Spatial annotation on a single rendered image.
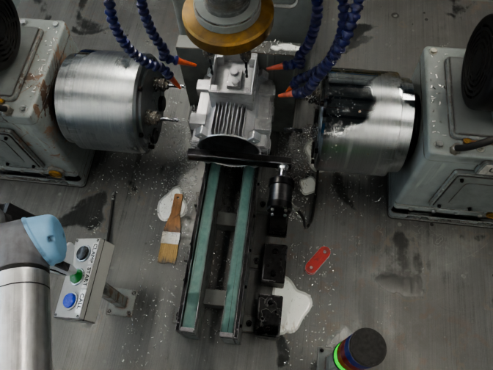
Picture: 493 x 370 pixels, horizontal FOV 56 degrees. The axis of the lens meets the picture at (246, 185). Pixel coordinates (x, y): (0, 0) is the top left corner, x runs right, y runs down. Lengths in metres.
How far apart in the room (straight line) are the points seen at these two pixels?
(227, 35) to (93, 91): 0.37
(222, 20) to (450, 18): 1.05
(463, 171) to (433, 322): 0.40
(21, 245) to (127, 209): 0.68
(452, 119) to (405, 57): 0.61
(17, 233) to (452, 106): 0.86
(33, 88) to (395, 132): 0.82
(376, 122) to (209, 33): 0.40
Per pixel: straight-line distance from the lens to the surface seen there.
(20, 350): 0.65
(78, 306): 1.01
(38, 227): 0.71
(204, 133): 1.09
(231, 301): 1.11
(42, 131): 1.20
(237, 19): 0.91
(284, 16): 1.22
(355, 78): 1.09
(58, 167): 1.36
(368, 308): 1.25
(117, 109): 1.11
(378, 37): 1.68
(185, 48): 1.17
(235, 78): 1.11
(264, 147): 1.11
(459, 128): 1.06
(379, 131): 1.05
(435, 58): 1.17
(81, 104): 1.14
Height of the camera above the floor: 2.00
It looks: 65 degrees down
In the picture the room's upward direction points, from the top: 5 degrees counter-clockwise
